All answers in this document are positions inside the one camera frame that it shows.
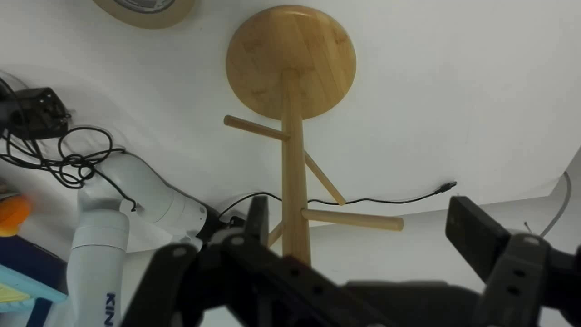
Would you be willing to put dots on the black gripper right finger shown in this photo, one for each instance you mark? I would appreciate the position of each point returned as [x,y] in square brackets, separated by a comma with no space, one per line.
[475,232]

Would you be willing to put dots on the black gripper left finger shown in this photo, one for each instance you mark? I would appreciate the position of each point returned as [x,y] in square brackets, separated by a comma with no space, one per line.
[259,218]

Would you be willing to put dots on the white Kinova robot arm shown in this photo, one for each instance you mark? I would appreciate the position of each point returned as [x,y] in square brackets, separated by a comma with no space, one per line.
[101,254]

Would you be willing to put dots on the wooden cup stand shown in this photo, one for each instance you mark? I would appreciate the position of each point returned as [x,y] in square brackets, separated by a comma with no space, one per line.
[291,60]

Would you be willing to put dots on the beige tape roll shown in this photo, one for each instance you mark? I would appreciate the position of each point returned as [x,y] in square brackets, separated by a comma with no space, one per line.
[146,18]

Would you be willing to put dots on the blue toy shelf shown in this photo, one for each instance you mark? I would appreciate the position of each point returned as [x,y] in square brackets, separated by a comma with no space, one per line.
[28,283]

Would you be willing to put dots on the black power adapter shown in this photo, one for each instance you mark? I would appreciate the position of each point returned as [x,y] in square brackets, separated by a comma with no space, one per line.
[37,111]

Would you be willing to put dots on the orange toy ball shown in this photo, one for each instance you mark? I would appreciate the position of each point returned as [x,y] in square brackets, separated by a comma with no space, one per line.
[12,214]

